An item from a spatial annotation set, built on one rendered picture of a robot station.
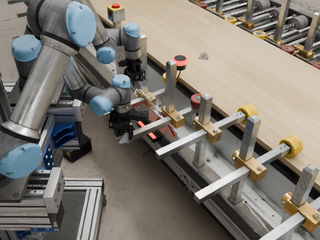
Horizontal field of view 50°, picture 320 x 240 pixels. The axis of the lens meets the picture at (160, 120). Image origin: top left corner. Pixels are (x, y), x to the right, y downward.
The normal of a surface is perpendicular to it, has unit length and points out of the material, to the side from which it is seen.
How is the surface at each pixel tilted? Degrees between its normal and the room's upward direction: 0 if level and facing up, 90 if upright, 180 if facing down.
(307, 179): 90
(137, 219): 0
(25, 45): 7
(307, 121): 0
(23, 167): 95
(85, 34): 85
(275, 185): 90
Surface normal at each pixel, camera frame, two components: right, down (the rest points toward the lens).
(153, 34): 0.01, -0.77
